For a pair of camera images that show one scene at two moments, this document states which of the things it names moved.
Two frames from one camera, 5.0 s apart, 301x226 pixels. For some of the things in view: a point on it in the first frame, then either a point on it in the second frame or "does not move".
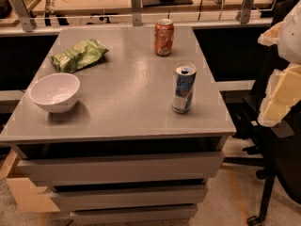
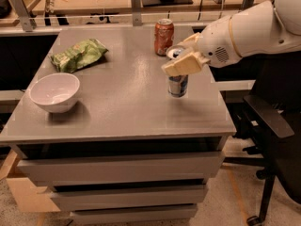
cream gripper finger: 283,90 → 189,63
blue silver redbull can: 183,82 → 177,85
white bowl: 56,92 does not move
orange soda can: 164,37 does not move
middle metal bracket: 135,2 does not move
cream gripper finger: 271,37 → 191,42
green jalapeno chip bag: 79,55 does not move
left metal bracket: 22,10 does not move
